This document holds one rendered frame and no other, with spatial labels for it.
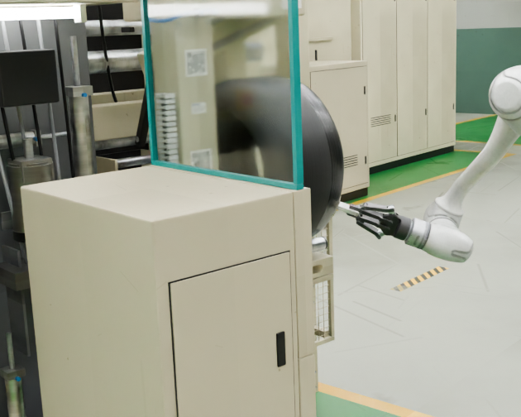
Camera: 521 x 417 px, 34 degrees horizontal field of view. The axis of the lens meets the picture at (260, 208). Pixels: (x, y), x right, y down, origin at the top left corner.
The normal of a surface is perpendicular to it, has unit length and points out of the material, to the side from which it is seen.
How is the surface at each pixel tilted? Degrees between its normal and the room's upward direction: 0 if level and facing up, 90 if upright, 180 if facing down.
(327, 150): 77
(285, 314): 90
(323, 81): 90
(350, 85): 90
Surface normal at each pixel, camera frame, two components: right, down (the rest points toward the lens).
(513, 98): -0.58, 0.11
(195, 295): 0.65, 0.14
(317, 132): 0.57, -0.29
